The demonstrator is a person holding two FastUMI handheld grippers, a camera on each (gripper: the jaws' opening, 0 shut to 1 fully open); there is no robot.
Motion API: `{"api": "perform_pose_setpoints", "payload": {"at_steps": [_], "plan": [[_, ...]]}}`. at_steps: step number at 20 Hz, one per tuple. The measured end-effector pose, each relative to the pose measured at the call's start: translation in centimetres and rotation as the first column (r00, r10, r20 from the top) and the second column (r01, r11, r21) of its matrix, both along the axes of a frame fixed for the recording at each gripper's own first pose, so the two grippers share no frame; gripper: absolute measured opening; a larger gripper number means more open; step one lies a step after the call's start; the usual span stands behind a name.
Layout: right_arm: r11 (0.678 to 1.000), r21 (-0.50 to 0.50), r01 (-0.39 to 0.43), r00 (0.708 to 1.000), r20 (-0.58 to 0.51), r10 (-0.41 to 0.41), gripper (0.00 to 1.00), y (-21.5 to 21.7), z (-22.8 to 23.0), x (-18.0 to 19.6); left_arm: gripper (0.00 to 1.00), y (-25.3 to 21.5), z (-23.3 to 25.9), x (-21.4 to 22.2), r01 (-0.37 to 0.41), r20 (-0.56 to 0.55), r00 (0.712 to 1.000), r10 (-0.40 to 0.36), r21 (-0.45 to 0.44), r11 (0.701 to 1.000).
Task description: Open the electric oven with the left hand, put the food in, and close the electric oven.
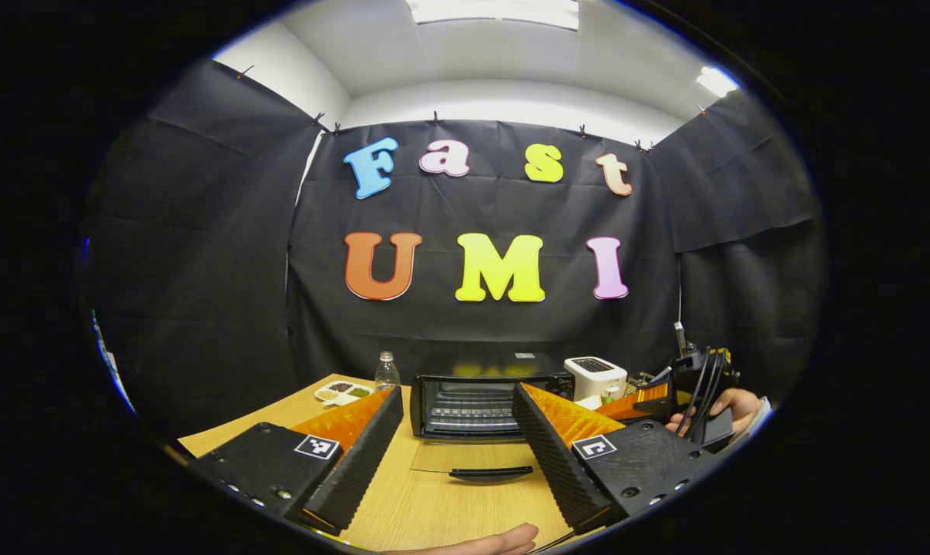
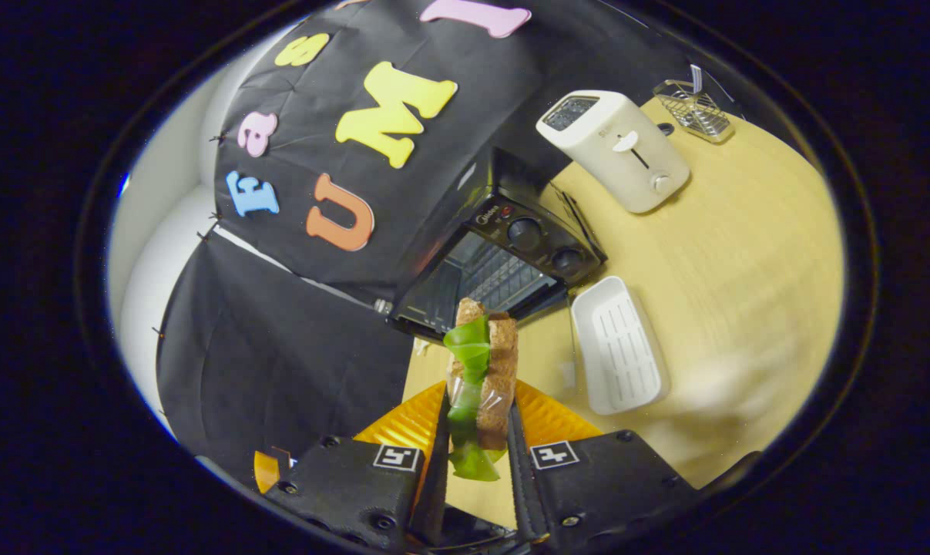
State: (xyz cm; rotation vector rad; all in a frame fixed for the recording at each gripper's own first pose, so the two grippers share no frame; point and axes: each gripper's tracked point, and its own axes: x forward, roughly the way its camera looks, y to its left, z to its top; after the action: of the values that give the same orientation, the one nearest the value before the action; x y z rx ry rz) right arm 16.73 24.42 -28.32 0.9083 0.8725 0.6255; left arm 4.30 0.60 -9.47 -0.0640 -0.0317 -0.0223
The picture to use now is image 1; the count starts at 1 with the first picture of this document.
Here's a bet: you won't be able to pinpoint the clear water bottle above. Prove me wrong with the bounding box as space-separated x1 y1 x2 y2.
374 351 401 392

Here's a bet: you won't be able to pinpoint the white divided snack dish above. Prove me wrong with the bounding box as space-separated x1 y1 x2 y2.
314 380 375 408

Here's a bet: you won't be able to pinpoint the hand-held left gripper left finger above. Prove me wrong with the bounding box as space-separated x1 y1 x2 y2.
187 385 405 533

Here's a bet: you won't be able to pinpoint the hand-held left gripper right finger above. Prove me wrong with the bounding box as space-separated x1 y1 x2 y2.
511 383 718 535

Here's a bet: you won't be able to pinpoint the large ceiling light panel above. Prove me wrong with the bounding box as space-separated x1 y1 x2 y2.
405 0 581 32

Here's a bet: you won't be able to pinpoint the black electric oven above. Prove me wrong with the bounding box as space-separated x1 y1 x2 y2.
411 352 576 483

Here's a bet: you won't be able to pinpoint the small ceiling light panel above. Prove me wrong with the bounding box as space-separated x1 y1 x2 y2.
696 66 741 98

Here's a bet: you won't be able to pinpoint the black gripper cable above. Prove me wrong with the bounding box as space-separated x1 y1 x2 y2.
677 348 726 444

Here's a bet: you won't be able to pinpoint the black backdrop cloth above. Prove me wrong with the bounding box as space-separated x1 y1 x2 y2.
83 58 828 440

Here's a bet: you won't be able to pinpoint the white toaster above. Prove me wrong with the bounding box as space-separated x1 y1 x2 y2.
563 356 628 403

